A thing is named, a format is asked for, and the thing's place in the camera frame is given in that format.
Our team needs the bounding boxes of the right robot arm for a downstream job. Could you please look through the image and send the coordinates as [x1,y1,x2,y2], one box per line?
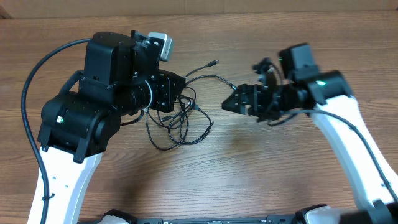
[221,43,397,223]

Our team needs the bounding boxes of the black cable bundle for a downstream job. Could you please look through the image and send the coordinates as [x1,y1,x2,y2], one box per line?
[144,60,238,152]

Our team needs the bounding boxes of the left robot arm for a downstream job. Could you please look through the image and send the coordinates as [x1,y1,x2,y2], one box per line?
[28,31,185,223]

